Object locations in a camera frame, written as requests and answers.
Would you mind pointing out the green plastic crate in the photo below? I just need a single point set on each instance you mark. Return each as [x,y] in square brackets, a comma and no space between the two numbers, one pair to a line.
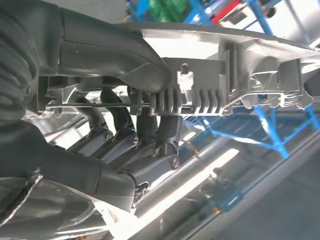
[170,10]

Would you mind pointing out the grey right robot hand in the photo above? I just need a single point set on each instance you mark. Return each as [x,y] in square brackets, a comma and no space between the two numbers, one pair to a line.
[100,43]

